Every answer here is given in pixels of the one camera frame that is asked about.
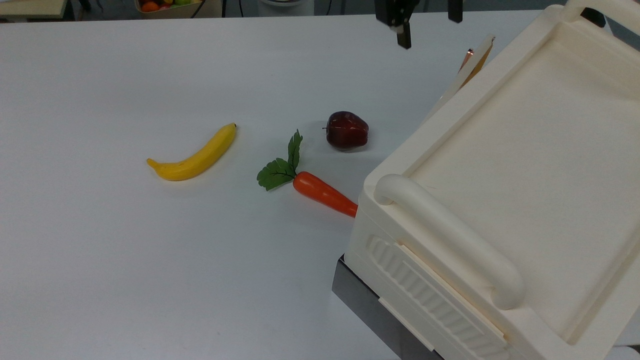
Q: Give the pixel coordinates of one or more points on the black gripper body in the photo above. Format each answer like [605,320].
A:
[392,10]

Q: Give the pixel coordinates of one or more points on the yellow toy banana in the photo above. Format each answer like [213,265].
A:
[200,160]

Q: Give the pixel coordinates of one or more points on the orange toy carrot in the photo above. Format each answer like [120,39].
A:
[322,192]

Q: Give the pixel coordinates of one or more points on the cream cabinet door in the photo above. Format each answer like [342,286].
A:
[457,82]

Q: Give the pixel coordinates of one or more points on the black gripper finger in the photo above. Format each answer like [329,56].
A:
[455,10]
[404,36]

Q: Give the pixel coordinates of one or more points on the light wooden table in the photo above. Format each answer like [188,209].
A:
[30,7]

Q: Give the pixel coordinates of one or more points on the basket with toy fruit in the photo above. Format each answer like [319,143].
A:
[167,7]

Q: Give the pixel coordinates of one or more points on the cream plastic cabinet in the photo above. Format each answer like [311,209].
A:
[525,150]

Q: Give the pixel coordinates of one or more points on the dark red toy apple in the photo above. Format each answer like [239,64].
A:
[346,131]

